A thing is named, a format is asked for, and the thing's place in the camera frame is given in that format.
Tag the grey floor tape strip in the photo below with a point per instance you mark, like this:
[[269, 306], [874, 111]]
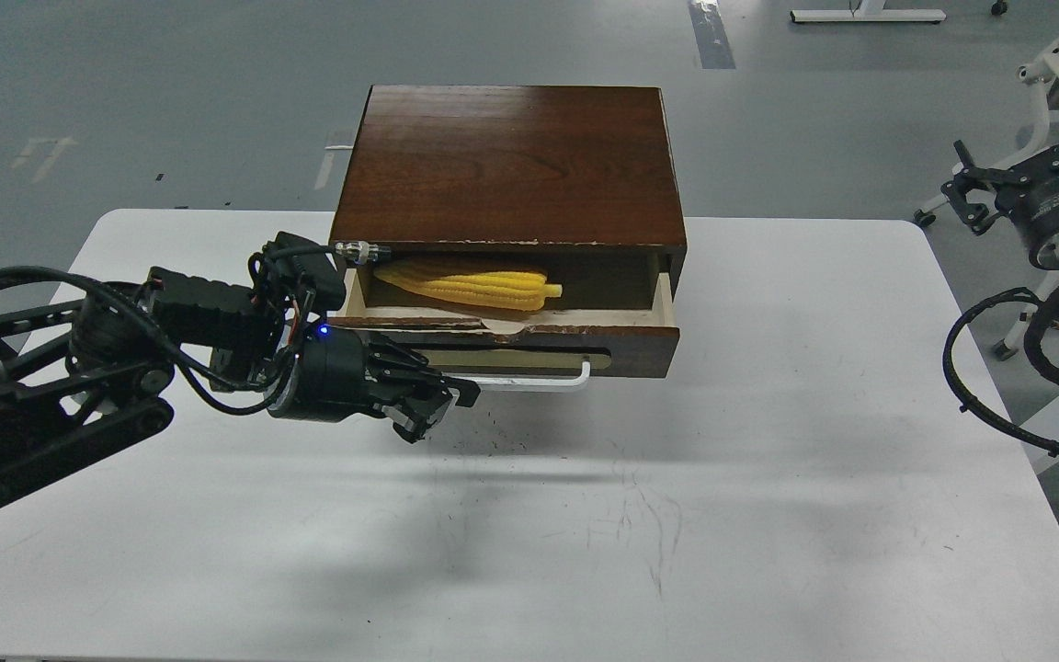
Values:
[[710, 36]]

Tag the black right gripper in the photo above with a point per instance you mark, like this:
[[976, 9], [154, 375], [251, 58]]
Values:
[[1058, 207]]

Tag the white stand base bar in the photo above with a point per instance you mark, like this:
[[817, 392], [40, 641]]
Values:
[[868, 12]]

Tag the wooden drawer with white handle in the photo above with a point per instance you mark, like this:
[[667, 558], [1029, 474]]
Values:
[[616, 313]]

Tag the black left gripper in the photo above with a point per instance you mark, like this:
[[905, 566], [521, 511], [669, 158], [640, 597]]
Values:
[[329, 383]]

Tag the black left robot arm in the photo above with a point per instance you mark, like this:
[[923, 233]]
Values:
[[84, 363]]

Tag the dark brown wooden cabinet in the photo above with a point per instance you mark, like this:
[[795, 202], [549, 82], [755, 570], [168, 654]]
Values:
[[535, 169]]

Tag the yellow corn cob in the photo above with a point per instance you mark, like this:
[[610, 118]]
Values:
[[474, 282]]

